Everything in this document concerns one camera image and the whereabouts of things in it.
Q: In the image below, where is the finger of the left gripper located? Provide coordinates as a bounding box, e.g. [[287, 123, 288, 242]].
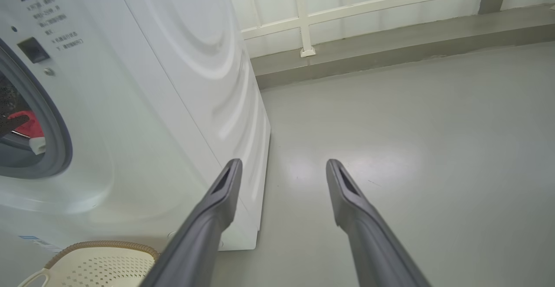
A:
[[0, 114, 30, 138]]

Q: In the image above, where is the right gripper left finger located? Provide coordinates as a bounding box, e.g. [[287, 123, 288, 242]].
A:
[[139, 158, 243, 287]]

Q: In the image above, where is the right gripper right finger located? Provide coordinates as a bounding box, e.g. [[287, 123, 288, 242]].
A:
[[326, 159, 432, 287]]

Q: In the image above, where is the red garment with white trim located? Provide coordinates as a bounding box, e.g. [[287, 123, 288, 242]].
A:
[[8, 111, 46, 155]]

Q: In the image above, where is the grey rubber door gasket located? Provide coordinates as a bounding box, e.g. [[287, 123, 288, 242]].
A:
[[0, 40, 73, 179]]

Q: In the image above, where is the black door lock slot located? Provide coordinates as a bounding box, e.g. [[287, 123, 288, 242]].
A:
[[17, 37, 50, 64]]

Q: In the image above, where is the cream perforated laundry basket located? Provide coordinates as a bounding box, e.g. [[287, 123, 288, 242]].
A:
[[17, 240, 161, 287]]

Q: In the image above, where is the white front-load washing machine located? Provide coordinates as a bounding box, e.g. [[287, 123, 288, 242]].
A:
[[0, 0, 271, 253]]

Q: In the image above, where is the steel washer drum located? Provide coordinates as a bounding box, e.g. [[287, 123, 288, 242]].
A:
[[0, 72, 24, 116]]

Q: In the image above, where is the blue energy label sticker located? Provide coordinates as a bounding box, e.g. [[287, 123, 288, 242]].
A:
[[18, 235, 61, 253]]

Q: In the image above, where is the white metal railing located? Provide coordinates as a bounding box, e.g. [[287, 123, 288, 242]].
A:
[[241, 0, 555, 58]]

